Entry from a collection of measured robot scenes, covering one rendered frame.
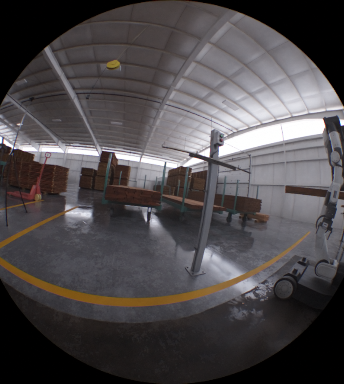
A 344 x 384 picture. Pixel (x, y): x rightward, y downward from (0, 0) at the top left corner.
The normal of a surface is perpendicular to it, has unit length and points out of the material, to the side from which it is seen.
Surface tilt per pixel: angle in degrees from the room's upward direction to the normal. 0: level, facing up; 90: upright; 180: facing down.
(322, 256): 90
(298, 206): 90
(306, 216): 95
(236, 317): 0
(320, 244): 115
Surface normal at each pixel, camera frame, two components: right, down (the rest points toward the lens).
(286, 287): -0.94, -0.12
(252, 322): 0.14, -0.99
